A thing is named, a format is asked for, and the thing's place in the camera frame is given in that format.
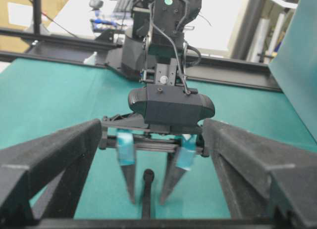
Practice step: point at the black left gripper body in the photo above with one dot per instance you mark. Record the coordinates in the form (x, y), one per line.
(149, 137)

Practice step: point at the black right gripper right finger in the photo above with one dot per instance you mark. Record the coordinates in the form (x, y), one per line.
(261, 177)

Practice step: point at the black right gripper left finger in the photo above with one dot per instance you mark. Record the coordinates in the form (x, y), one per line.
(41, 180)

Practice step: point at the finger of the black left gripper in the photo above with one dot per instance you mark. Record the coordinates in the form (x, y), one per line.
(177, 164)
(126, 155)

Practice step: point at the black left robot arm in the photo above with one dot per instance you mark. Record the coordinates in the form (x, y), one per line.
(155, 47)

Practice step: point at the teal green table cloth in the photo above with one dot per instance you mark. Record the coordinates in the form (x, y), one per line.
(37, 98)

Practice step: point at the cardboard box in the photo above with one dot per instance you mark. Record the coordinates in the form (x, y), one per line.
(18, 14)

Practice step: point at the black stand pole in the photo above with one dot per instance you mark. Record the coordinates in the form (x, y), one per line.
(36, 26)

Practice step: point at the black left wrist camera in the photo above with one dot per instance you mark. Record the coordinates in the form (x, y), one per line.
(170, 105)

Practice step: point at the black aluminium table frame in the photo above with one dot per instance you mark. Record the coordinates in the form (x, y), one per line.
(64, 49)

